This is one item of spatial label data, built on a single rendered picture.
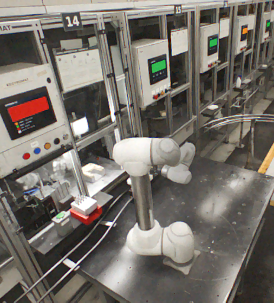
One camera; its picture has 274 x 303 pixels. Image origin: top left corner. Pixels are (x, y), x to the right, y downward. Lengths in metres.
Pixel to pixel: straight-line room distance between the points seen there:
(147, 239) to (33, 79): 1.03
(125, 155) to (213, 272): 0.90
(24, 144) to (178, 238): 0.95
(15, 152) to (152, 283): 1.02
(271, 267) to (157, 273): 1.23
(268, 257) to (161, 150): 1.80
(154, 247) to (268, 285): 1.24
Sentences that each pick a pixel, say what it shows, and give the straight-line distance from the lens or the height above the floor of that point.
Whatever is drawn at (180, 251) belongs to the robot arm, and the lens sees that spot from 1.57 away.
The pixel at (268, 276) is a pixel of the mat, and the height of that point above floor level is 0.01.
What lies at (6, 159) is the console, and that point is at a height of 1.45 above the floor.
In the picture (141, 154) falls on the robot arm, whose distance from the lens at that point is 1.20.
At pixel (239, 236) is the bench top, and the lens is 1.88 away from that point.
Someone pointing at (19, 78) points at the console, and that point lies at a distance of 1.46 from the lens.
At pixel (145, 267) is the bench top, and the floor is 0.68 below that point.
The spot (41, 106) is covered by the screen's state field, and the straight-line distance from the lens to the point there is 1.50.
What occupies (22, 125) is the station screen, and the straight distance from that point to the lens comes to 1.47.
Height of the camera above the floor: 2.09
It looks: 30 degrees down
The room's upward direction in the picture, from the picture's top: 3 degrees counter-clockwise
